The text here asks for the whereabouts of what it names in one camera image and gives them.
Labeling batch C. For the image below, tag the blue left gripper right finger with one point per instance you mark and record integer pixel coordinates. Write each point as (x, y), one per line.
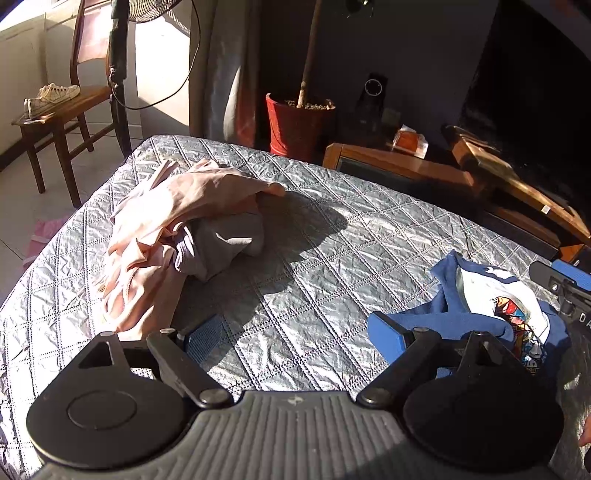
(388, 336)

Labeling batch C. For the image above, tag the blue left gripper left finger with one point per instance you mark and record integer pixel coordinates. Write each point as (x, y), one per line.
(199, 339)

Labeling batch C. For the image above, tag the blue and white printed shirt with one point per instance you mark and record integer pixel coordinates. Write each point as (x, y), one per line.
(475, 297)

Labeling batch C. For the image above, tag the pink garment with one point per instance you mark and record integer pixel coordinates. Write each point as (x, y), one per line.
(139, 286)

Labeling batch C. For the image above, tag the grey garment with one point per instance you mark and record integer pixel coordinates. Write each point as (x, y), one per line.
(206, 246)

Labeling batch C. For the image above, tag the grey quilted bed cover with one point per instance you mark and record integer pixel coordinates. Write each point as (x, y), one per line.
(336, 248)

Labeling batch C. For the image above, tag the wooden side cabinet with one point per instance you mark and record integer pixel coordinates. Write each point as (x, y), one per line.
(408, 174)

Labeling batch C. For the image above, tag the pink cloth on floor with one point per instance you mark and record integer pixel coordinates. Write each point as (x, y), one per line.
(43, 232)

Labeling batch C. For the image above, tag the orange tissue pack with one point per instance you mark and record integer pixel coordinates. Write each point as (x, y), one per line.
(410, 142)

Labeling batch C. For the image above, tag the red plant pot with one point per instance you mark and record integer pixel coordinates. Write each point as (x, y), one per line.
(299, 133)

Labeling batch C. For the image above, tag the wooden chair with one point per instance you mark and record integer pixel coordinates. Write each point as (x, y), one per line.
(65, 125)

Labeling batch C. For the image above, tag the potted tree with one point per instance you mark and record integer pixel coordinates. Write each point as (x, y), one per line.
(309, 59)

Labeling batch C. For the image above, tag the white sneaker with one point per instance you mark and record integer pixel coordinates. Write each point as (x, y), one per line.
(47, 98)

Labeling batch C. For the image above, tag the grey curtain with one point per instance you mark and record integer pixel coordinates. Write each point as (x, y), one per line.
(224, 80)

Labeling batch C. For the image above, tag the black standing fan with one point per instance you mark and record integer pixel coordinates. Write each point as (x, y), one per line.
(124, 12)

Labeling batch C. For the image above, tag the black speaker with ring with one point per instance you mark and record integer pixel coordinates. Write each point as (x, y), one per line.
(371, 102)

